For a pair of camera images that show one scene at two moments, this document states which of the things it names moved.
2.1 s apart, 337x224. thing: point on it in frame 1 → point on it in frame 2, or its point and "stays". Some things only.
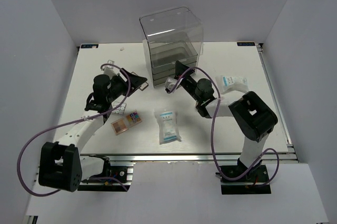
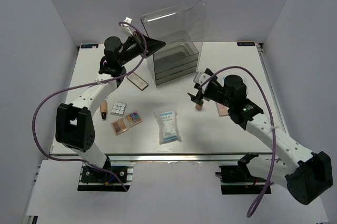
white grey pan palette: x=120 y=109 stays
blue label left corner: x=89 y=46 stays
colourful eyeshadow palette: x=134 y=118 stays
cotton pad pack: x=167 y=119 stays
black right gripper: x=180 y=68 → x=196 y=99
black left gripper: x=136 y=81 → x=152 y=45
